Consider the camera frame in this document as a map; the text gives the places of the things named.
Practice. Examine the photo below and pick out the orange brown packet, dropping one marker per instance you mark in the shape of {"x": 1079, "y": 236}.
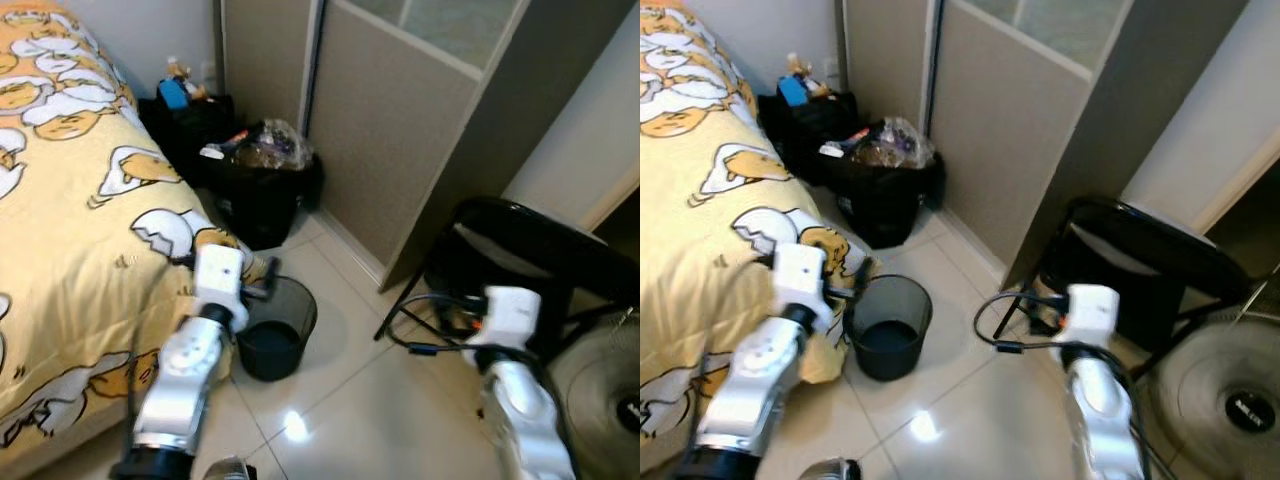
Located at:
{"x": 803, "y": 68}
{"x": 185, "y": 72}

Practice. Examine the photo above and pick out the yellow egg print blanket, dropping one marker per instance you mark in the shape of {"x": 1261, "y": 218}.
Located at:
{"x": 700, "y": 230}
{"x": 80, "y": 230}

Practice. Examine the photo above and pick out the black rubbish bin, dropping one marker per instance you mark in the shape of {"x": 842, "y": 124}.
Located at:
{"x": 880, "y": 205}
{"x": 255, "y": 205}

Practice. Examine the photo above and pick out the white paper scrap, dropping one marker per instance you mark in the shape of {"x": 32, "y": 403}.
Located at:
{"x": 832, "y": 150}
{"x": 212, "y": 152}

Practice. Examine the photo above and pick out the black mesh wastebasket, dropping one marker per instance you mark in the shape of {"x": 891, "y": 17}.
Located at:
{"x": 885, "y": 345}
{"x": 275, "y": 345}

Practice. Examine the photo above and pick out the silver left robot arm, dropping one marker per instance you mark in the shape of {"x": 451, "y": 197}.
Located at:
{"x": 185, "y": 365}
{"x": 755, "y": 375}

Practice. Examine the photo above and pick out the blue packet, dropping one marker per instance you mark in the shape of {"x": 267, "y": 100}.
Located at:
{"x": 793, "y": 90}
{"x": 172, "y": 94}

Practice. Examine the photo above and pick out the black bag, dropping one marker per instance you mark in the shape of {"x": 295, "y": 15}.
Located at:
{"x": 195, "y": 130}
{"x": 815, "y": 125}

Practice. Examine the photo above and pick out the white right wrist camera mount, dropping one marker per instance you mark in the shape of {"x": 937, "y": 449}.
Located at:
{"x": 512, "y": 312}
{"x": 1090, "y": 310}

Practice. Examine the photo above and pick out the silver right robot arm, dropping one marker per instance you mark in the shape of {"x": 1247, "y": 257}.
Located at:
{"x": 520, "y": 410}
{"x": 1095, "y": 400}

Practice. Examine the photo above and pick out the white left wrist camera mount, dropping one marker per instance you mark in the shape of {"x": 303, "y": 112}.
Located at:
{"x": 800, "y": 275}
{"x": 220, "y": 275}

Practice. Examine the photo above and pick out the clear plastic rubbish bag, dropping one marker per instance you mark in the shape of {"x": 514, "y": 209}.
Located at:
{"x": 272, "y": 148}
{"x": 895, "y": 145}

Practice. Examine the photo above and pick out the grey floor fan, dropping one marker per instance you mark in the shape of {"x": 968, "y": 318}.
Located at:
{"x": 600, "y": 400}
{"x": 1200, "y": 390}

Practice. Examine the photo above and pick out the black folding chair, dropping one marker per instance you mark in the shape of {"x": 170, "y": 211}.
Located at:
{"x": 1150, "y": 230}
{"x": 540, "y": 235}

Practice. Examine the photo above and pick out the grey sliding door wardrobe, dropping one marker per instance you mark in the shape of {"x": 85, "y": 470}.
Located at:
{"x": 400, "y": 150}
{"x": 1010, "y": 150}

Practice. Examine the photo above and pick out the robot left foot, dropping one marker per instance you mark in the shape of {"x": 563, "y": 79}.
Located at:
{"x": 230, "y": 470}
{"x": 830, "y": 470}

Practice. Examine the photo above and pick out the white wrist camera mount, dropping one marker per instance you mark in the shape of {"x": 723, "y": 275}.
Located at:
{"x": 512, "y": 312}
{"x": 800, "y": 275}
{"x": 1090, "y": 310}
{"x": 220, "y": 275}

